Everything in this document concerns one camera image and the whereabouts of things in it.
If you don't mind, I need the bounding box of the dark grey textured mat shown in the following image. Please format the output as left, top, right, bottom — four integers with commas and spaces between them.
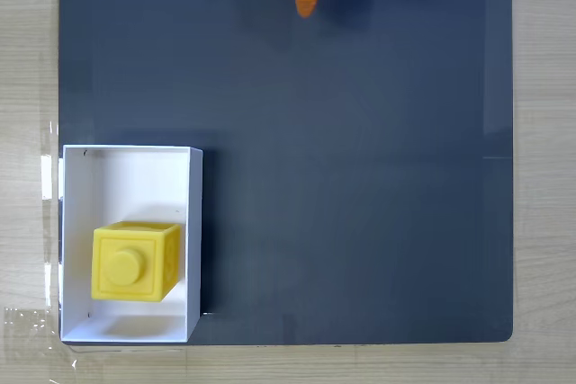
57, 0, 515, 347

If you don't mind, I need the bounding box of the yellow rubber block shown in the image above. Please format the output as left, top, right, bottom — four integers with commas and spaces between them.
91, 220, 184, 304

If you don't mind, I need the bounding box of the white open cardboard box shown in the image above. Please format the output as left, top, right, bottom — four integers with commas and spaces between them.
58, 144, 205, 344

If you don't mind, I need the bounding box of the clear adhesive tape strip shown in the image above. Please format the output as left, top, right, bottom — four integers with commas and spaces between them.
39, 121, 62, 201
42, 260, 62, 311
3, 307, 56, 345

